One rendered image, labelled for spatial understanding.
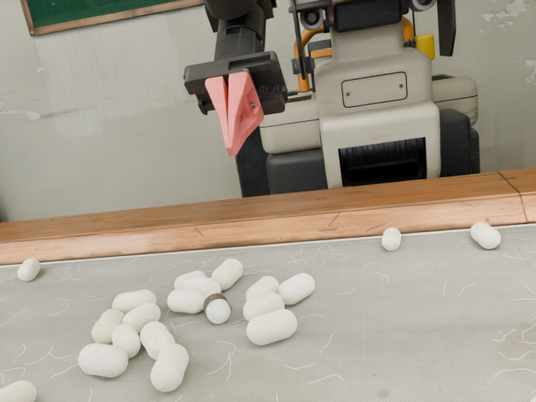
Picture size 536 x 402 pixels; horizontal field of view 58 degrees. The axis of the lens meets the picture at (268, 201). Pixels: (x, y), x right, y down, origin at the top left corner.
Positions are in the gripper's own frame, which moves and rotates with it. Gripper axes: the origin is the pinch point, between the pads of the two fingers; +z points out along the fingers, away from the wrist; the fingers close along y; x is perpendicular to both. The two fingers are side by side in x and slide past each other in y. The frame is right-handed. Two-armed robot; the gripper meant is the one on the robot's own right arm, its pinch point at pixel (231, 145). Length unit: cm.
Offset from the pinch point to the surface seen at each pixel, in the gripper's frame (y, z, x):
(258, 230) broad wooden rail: 0.1, 4.2, 10.2
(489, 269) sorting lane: 22.1, 13.0, 4.9
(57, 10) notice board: -125, -165, 80
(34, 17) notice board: -137, -163, 80
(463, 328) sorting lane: 18.4, 19.6, -0.6
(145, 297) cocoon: -6.7, 15.5, 0.2
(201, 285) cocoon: -2.1, 14.3, 1.2
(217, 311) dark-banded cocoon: 0.4, 17.5, -1.0
